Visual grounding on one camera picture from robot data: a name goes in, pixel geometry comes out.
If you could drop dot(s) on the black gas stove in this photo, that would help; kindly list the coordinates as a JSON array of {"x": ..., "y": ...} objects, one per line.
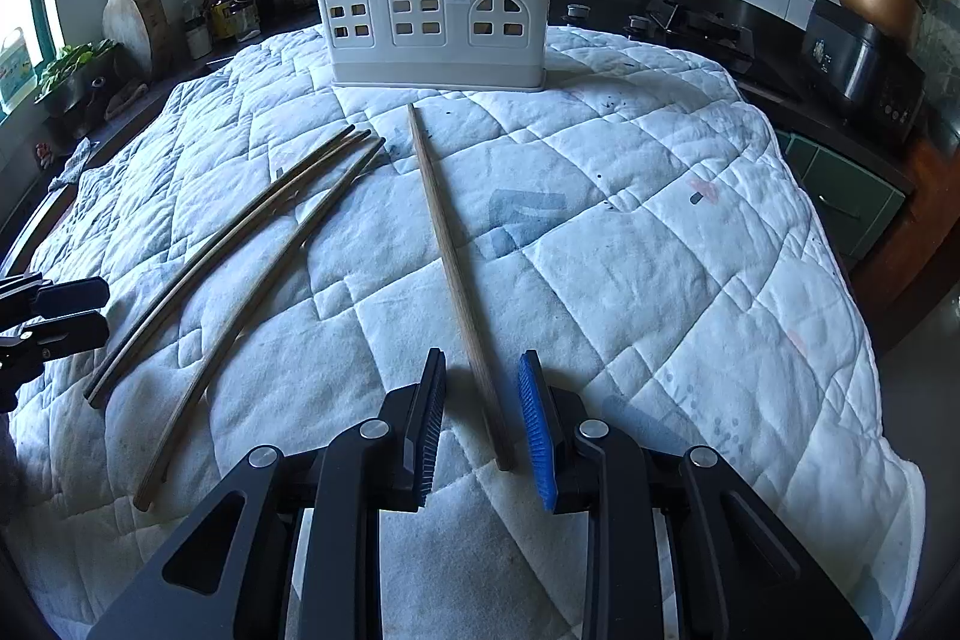
[{"x": 672, "y": 24}]

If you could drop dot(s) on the black rice cooker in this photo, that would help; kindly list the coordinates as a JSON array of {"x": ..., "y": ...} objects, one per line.
[{"x": 868, "y": 75}]

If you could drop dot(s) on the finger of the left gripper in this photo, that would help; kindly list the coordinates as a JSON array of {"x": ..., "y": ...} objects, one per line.
[
  {"x": 27, "y": 297},
  {"x": 24, "y": 355}
]

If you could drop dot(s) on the round wooden cutting board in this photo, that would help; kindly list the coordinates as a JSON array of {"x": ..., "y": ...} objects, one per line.
[{"x": 140, "y": 27}]

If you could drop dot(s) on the white plastic utensil holder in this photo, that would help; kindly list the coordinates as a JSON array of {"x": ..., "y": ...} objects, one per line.
[{"x": 460, "y": 44}]

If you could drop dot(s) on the grey rag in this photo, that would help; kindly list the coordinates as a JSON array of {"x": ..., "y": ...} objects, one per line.
[{"x": 73, "y": 168}]

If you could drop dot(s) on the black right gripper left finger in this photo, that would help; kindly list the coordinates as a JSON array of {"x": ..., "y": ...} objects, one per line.
[{"x": 277, "y": 520}]

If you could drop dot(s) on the green cabinet door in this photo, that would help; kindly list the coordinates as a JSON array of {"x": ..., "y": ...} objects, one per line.
[{"x": 855, "y": 207}]

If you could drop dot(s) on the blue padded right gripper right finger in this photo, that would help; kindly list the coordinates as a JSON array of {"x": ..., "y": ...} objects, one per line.
[{"x": 738, "y": 571}]

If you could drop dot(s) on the light wooden chopstick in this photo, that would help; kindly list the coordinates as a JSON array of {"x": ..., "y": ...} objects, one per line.
[{"x": 464, "y": 312}]

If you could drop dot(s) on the green vegetables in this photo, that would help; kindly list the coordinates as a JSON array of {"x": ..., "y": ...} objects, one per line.
[{"x": 70, "y": 59}]

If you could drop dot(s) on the white quilted cloth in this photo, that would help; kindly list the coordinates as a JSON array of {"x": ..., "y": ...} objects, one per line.
[{"x": 634, "y": 223}]

